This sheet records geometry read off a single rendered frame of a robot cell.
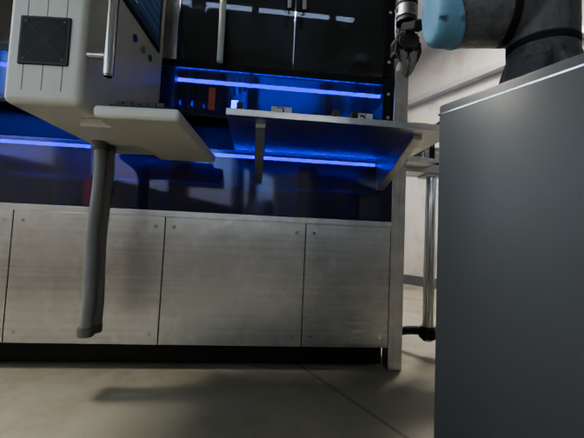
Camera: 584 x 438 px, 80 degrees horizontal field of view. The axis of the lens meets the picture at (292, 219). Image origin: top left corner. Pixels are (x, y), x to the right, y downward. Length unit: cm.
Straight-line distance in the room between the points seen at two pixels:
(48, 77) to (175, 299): 84
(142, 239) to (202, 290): 31
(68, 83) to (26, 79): 10
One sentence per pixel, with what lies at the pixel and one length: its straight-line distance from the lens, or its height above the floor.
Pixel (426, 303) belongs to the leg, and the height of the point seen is 24.
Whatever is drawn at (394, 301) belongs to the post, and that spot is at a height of 28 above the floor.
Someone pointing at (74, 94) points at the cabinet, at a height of 83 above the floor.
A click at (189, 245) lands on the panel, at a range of 142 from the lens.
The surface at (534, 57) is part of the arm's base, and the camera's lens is 78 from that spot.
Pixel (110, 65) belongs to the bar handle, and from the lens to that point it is 100.
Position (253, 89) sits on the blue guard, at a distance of 152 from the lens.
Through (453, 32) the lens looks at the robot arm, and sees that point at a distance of 78.
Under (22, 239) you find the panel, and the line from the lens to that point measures 164.
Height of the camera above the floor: 51
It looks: 3 degrees up
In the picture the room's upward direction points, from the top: 2 degrees clockwise
